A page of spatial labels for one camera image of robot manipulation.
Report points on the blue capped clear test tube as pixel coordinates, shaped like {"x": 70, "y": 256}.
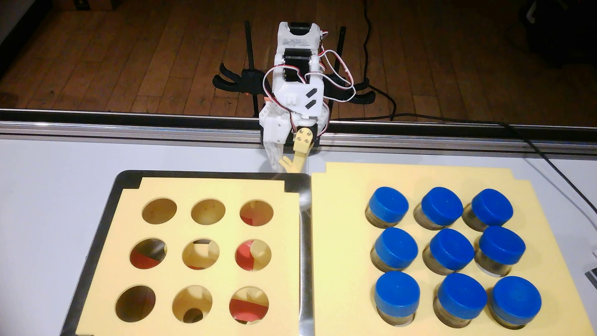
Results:
{"x": 451, "y": 247}
{"x": 461, "y": 295}
{"x": 501, "y": 245}
{"x": 442, "y": 204}
{"x": 515, "y": 298}
{"x": 396, "y": 247}
{"x": 388, "y": 204}
{"x": 396, "y": 293}
{"x": 492, "y": 206}

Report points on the large yellow foam rack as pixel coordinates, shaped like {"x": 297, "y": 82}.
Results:
{"x": 345, "y": 242}

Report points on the yellow foam rack in tray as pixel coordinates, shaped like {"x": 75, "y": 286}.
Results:
{"x": 285, "y": 280}

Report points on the small grey object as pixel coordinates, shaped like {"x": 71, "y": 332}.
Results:
{"x": 593, "y": 275}

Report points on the aluminium table rail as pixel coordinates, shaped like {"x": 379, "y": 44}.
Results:
{"x": 140, "y": 130}

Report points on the white gripper with motor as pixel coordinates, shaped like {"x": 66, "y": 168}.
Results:
{"x": 277, "y": 130}

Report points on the dark bulky object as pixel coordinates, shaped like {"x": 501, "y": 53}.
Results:
{"x": 559, "y": 32}

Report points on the metal tray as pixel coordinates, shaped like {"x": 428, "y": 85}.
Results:
{"x": 100, "y": 224}

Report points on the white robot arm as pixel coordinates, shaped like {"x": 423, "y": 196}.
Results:
{"x": 298, "y": 42}

